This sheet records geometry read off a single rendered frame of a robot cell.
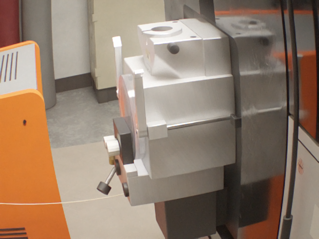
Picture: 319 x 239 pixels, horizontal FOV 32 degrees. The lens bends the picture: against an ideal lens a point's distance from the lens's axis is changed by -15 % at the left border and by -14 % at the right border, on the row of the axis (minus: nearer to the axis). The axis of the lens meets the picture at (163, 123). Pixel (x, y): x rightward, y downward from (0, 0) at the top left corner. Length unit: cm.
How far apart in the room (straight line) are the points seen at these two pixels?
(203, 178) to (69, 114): 321
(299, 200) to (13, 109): 63
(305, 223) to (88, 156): 128
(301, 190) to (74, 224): 98
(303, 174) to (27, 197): 70
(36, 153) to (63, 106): 298
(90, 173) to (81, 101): 244
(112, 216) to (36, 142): 45
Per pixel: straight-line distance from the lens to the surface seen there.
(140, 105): 58
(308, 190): 44
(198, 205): 68
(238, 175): 65
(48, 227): 110
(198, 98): 61
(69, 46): 416
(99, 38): 378
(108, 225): 137
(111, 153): 65
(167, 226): 69
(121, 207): 144
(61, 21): 411
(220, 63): 61
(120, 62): 69
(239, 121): 61
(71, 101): 406
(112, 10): 375
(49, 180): 105
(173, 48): 58
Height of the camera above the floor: 146
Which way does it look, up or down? 24 degrees down
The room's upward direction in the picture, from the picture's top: 4 degrees counter-clockwise
